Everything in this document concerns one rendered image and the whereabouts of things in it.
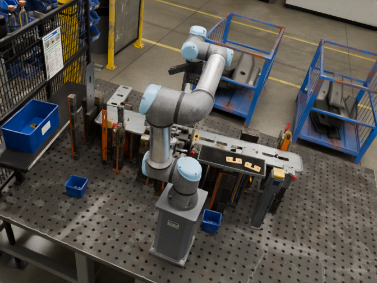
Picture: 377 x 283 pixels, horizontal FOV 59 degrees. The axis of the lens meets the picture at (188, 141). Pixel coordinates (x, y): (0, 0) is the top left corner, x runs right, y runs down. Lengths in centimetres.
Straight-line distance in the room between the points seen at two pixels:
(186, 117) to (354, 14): 887
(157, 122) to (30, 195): 122
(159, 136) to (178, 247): 71
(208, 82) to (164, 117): 22
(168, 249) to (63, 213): 66
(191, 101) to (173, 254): 96
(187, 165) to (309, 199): 125
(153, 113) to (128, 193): 107
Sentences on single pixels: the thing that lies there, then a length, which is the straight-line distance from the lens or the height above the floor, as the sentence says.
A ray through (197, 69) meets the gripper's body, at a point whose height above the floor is 160.
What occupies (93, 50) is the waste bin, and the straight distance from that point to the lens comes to 534.
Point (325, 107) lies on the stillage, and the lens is 462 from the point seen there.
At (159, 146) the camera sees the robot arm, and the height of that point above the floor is 146.
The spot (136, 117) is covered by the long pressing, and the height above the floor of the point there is 100.
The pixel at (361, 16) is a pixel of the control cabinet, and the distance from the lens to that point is 986.
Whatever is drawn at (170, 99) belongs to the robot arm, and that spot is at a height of 172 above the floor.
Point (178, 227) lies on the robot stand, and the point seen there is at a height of 100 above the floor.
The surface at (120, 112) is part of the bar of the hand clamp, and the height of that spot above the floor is 118.
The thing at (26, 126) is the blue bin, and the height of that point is 103.
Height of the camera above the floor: 232
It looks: 38 degrees down
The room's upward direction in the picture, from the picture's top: 12 degrees clockwise
